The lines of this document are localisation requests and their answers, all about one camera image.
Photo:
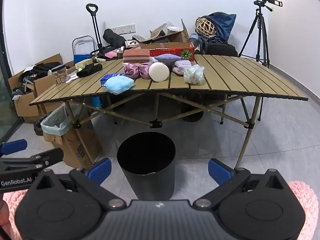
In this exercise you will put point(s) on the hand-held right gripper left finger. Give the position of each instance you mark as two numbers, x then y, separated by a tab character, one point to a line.
100	171

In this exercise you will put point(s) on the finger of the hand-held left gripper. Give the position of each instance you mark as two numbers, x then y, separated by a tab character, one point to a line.
15	146
37	158

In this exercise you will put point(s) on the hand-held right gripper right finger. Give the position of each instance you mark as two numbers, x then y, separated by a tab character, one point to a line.
220	171

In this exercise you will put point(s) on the black round trash bin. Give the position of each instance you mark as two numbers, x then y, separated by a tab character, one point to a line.
147	180

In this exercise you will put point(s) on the light blue fluffy cloth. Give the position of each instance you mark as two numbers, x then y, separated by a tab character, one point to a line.
118	85

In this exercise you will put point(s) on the clear plastic bag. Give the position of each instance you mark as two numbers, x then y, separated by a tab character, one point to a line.
193	75

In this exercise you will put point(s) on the purple satin cloth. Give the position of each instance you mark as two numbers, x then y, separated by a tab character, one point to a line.
136	70

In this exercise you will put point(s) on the white foam roll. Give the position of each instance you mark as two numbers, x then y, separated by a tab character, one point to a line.
158	72

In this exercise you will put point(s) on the dark plastic bag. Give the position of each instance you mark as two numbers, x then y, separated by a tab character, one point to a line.
40	126

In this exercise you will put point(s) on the cardboard box with blue label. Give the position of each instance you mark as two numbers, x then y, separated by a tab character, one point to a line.
80	145

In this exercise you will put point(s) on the large open cardboard box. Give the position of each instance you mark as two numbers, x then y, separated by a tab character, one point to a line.
23	107

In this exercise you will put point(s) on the pale green bin liner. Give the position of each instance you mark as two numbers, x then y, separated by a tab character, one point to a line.
53	122

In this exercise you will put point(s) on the black wagon wheel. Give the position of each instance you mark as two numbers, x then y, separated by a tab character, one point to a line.
192	112

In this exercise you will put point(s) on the blue board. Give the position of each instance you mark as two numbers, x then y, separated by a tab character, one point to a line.
96	102

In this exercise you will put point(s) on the black backpack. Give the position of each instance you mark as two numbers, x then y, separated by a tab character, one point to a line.
42	68

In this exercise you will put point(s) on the clear snack jar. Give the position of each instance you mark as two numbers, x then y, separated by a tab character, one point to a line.
59	76

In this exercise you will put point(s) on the tan folding camping table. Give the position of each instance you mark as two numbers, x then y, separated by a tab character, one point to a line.
225	75

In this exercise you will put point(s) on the black cloth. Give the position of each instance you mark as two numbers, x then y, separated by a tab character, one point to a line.
88	70

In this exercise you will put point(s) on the pink fluffy slippers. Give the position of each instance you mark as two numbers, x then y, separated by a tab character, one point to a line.
181	66

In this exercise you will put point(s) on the pink packet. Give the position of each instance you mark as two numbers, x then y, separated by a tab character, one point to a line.
111	54

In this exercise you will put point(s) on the pink brown striped box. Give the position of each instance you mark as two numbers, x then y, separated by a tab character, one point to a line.
136	56

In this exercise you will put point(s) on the black suitcase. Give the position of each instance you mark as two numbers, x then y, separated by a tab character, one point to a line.
220	48

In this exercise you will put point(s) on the red cardboard box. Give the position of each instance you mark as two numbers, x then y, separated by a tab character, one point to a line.
172	51

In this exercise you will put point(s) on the black pouch bag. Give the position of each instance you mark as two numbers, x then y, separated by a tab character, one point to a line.
113	37

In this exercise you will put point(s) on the torn brown cardboard box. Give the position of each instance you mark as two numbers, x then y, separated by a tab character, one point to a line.
178	36

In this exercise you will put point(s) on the dark blue bag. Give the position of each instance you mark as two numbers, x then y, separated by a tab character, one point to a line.
225	26

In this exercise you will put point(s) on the wicker ball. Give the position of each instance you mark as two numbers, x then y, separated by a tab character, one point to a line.
206	26

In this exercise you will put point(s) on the black tripod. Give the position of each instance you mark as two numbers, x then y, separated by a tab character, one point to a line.
260	27

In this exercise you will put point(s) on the grey folding frame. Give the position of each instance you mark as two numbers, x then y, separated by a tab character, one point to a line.
83	40

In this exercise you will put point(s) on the white wall socket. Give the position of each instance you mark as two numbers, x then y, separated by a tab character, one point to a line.
123	29

